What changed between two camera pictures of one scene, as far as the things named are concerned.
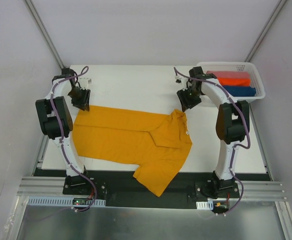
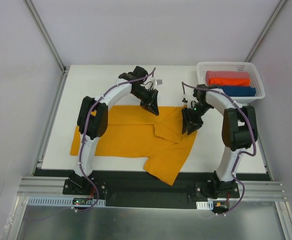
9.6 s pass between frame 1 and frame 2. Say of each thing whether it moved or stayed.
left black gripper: moved
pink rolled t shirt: stayed
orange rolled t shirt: stayed
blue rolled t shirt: stayed
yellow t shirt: moved
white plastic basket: stayed
